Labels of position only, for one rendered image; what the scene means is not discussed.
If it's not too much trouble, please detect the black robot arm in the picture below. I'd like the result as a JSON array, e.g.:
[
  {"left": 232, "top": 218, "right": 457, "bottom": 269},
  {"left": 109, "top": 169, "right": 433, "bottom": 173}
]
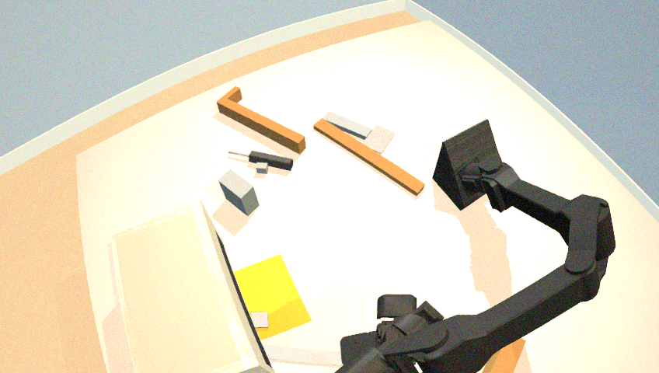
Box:
[{"left": 334, "top": 152, "right": 615, "bottom": 373}]

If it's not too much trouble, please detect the black-handled tool with grey metal rod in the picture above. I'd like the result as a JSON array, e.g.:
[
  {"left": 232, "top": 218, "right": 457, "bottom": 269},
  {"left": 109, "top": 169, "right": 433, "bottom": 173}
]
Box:
[{"left": 228, "top": 150, "right": 293, "bottom": 171}]

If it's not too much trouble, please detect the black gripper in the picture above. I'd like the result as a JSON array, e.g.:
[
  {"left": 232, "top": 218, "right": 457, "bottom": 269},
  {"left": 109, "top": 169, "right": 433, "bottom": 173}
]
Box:
[{"left": 376, "top": 294, "right": 417, "bottom": 345}]

